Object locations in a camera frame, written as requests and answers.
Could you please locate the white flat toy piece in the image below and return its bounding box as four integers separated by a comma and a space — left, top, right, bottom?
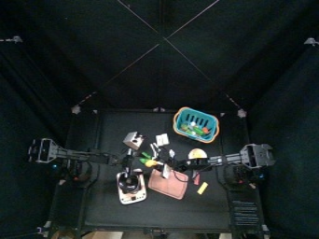
162, 164, 172, 180

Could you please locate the gray speckled block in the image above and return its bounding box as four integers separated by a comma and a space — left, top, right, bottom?
122, 131, 146, 151

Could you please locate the pink rectangular plastic tray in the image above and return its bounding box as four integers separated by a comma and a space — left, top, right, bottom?
147, 167, 191, 201

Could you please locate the black toy pot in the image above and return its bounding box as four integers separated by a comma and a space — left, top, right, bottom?
119, 169, 142, 194

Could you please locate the yellow rectangular toy block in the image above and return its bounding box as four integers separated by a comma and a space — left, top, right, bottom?
196, 181, 210, 196

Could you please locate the white plastic toy board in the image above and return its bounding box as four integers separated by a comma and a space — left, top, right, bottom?
115, 170, 148, 205

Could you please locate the teal basket with orange rim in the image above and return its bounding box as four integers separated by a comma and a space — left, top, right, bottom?
172, 106, 222, 145

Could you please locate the white printed warning label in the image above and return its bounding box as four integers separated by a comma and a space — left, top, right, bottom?
231, 199, 259, 228

